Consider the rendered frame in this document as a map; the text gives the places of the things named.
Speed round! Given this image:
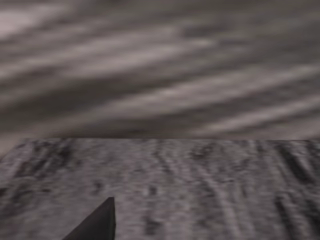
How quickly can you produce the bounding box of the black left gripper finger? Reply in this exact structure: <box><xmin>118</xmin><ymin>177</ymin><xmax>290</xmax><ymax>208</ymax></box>
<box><xmin>62</xmin><ymin>196</ymin><xmax>117</xmax><ymax>240</ymax></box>

